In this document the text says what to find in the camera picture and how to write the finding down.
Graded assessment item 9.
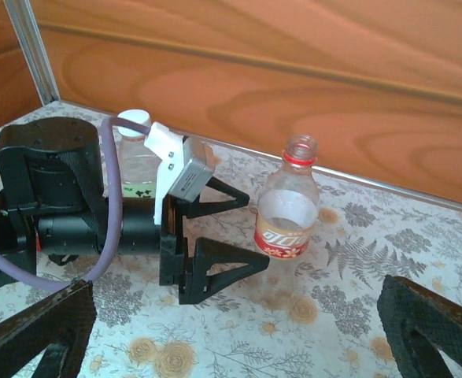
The aluminium frame post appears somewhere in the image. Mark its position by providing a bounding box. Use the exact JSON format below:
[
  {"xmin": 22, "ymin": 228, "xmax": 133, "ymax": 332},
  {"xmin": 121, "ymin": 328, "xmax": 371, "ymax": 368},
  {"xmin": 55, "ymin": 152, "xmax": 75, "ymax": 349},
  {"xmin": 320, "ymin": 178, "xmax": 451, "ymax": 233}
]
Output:
[{"xmin": 2, "ymin": 0, "xmax": 61, "ymax": 106}]

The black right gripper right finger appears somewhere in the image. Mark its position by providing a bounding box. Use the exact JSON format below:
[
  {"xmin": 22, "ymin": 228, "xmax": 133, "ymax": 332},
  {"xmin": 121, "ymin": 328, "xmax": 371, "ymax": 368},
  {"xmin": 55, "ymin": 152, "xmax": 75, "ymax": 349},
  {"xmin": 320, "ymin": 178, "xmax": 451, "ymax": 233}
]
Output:
[{"xmin": 375, "ymin": 274, "xmax": 462, "ymax": 378}]

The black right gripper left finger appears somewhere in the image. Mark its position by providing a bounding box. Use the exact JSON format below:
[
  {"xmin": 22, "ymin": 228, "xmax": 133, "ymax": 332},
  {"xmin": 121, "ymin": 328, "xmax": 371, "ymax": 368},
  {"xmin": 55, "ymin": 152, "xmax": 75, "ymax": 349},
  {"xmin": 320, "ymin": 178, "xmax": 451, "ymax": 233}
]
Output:
[{"xmin": 0, "ymin": 280, "xmax": 98, "ymax": 378}]

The floral tablecloth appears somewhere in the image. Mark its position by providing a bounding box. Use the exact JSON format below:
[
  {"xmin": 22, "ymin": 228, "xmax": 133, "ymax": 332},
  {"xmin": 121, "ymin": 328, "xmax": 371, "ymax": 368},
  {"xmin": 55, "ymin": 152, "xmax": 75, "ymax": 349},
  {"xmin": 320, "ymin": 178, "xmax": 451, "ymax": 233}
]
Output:
[{"xmin": 0, "ymin": 100, "xmax": 462, "ymax": 378}]

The clear bottle red label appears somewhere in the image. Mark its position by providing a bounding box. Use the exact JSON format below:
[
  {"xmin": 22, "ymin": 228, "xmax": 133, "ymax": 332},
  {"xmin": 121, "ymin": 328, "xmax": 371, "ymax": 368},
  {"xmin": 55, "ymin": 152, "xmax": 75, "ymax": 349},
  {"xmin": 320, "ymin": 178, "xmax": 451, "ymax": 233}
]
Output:
[{"xmin": 253, "ymin": 132, "xmax": 321, "ymax": 261}]

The white bottle cap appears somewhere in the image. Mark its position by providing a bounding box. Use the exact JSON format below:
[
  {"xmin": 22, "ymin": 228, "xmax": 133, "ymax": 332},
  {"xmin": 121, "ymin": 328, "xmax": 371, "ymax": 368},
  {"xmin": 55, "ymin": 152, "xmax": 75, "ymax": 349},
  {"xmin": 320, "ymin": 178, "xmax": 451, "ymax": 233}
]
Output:
[{"xmin": 116, "ymin": 109, "xmax": 152, "ymax": 138}]

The clear bottle green label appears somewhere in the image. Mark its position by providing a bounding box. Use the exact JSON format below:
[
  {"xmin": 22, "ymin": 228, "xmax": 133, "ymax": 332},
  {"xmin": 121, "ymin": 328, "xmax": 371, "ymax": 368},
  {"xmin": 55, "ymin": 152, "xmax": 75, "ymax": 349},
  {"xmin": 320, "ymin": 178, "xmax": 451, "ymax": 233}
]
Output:
[{"xmin": 116, "ymin": 109, "xmax": 164, "ymax": 198}]

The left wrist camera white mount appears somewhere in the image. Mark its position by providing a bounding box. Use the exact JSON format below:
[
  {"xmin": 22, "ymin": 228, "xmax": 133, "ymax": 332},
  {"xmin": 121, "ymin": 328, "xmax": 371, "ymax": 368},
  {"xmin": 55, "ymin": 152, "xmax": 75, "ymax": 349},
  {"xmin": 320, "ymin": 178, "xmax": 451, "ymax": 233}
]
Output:
[{"xmin": 143, "ymin": 120, "xmax": 216, "ymax": 237}]

